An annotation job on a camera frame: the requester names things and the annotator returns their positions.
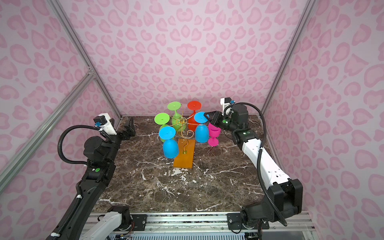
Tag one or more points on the blue front wine glass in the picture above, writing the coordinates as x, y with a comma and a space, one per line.
170, 146

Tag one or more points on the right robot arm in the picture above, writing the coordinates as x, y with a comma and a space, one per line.
283, 196

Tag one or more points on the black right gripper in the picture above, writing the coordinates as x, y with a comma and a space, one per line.
216, 121

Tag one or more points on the aluminium diagonal frame bar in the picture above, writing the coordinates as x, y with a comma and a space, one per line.
18, 161

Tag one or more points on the aluminium frame post left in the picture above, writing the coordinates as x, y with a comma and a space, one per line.
79, 46

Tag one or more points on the orange wooden rack base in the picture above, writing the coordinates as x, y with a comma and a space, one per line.
184, 160

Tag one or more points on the green left wine glass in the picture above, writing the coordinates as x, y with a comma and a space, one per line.
162, 119

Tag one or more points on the blue wine glass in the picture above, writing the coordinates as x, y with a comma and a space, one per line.
170, 146
202, 131

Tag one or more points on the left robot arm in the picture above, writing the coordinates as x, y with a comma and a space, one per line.
101, 152

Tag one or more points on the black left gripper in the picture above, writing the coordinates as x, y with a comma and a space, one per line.
130, 131

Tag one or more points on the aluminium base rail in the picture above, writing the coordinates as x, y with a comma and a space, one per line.
192, 226

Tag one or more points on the aluminium frame post right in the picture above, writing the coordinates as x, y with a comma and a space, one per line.
307, 13

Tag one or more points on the gold wire glass rack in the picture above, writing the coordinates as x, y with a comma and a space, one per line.
186, 134

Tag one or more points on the green wine glass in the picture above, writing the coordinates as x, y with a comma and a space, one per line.
178, 122
162, 119

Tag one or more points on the red wine glass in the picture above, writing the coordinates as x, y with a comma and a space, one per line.
194, 106

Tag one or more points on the magenta wine glass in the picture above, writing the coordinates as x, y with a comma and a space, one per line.
214, 133

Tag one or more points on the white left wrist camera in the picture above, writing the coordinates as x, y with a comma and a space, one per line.
105, 123

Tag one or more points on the aluminium frame post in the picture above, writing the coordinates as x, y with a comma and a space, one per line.
307, 13
79, 46

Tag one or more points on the green rear wine glass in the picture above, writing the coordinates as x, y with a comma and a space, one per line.
178, 122

